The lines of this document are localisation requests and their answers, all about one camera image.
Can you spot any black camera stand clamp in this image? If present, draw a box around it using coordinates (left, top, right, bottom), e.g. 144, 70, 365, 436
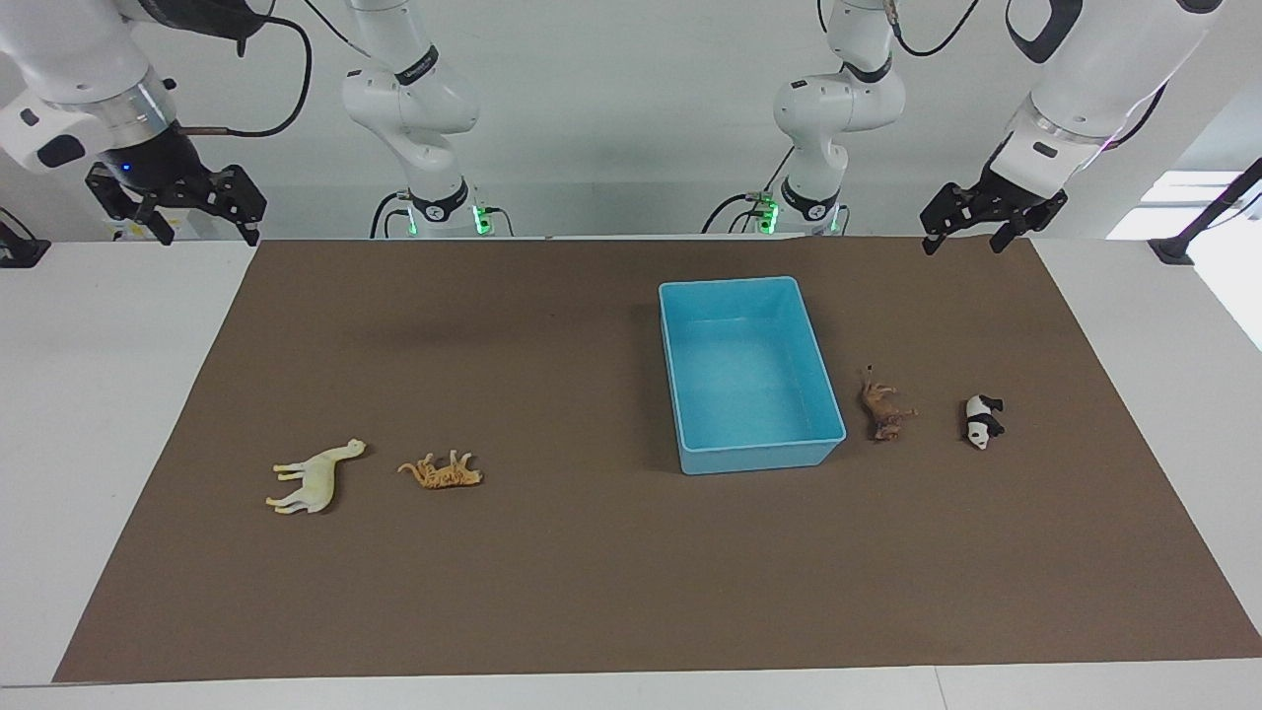
1149, 158, 1262, 265
0, 207, 52, 269

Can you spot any black base cable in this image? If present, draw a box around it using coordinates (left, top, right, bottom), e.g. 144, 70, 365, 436
701, 146, 798, 236
369, 191, 411, 240

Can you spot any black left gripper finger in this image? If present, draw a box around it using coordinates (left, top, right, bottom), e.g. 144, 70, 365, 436
991, 205, 1046, 253
920, 183, 977, 255

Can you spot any light blue storage box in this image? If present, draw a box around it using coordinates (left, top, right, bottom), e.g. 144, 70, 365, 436
658, 276, 848, 476

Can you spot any brown table mat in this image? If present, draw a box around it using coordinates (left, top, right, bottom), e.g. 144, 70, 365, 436
51, 235, 1262, 684

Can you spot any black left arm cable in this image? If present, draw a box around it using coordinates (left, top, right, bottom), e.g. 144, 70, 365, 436
887, 0, 1170, 151

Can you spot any cream llama toy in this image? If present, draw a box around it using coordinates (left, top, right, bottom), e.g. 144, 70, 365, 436
265, 438, 368, 516

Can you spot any orange striped tiger toy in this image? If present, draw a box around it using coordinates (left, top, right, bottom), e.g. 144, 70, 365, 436
397, 451, 484, 490

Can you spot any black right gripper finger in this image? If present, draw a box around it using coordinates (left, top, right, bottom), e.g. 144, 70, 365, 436
219, 168, 267, 248
87, 163, 178, 246

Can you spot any brown lion toy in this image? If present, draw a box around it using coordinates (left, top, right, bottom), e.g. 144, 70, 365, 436
861, 366, 919, 442

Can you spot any black and white panda toy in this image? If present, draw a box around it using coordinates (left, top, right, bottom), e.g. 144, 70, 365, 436
963, 393, 1006, 451

